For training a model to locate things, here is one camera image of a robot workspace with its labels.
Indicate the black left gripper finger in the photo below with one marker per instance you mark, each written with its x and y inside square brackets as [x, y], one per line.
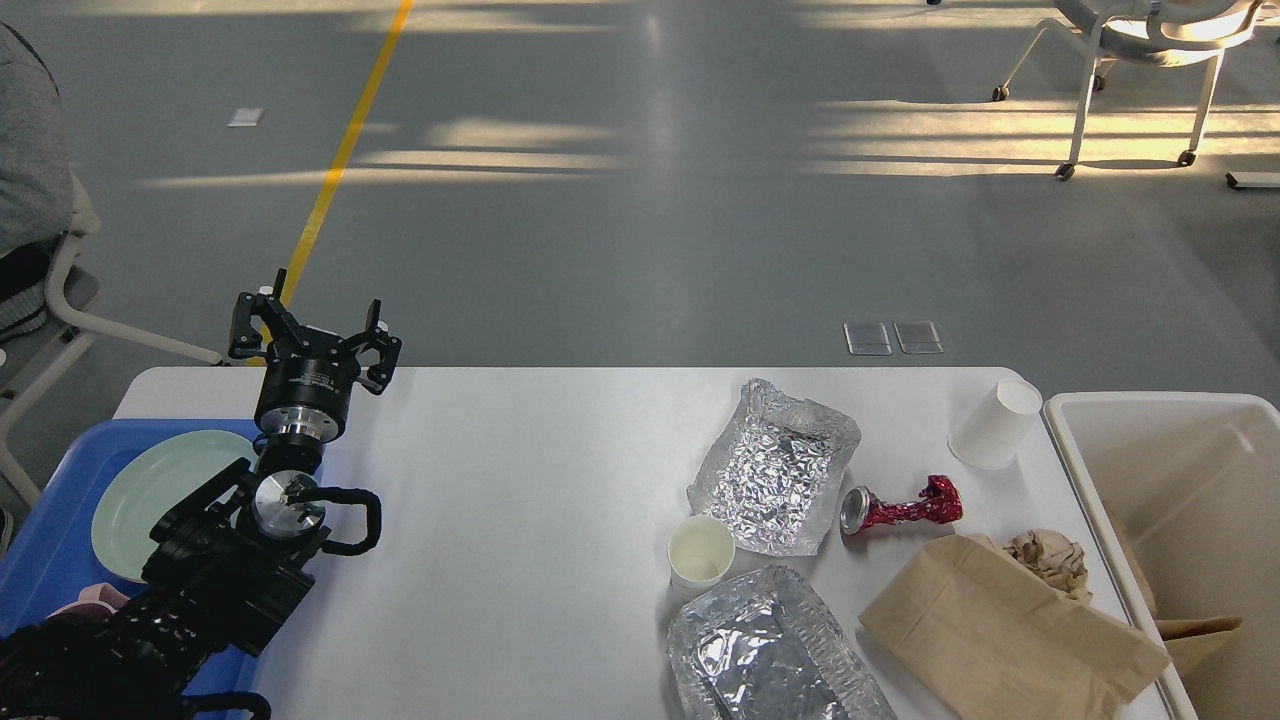
[261, 325]
[375, 337]

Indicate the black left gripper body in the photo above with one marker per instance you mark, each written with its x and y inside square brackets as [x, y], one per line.
[306, 388]

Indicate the light green plate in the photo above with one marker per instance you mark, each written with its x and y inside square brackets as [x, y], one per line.
[149, 486]

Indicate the pink mug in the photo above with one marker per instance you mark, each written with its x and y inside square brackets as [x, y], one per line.
[96, 602]

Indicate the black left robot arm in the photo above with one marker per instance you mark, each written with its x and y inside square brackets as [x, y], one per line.
[291, 513]

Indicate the white chair left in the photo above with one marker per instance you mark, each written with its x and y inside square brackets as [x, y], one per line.
[34, 363]

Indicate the white floor marker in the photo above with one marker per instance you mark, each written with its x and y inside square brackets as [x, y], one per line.
[246, 117]

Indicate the person in grey sweater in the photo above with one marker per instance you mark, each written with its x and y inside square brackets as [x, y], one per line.
[36, 186]

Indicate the blue plastic tray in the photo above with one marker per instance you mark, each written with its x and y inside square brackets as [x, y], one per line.
[45, 540]

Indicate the white paper cup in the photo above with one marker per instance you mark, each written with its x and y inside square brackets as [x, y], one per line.
[700, 551]

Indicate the crumpled foil upper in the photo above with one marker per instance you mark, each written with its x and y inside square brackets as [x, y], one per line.
[774, 474]

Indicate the foil container lower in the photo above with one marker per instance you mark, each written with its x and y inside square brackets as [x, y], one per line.
[765, 646]

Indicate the clear floor plate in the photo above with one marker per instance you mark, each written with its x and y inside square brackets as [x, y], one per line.
[919, 337]
[868, 339]

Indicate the crushed red soda can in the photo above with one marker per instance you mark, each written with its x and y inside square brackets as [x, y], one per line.
[939, 502]

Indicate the translucent plastic cup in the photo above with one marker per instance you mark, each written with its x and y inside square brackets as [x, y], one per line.
[990, 435]

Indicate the brown paper bag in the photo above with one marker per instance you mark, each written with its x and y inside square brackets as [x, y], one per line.
[993, 641]

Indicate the crumpled brown paper ball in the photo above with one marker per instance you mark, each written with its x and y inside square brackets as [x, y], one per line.
[1055, 559]

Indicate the white plastic bin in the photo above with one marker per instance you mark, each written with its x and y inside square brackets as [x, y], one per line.
[1182, 493]

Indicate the brown paper in bin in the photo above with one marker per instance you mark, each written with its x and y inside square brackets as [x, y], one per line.
[1190, 642]

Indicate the white office chair right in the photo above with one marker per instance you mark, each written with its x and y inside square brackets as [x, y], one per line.
[1166, 34]

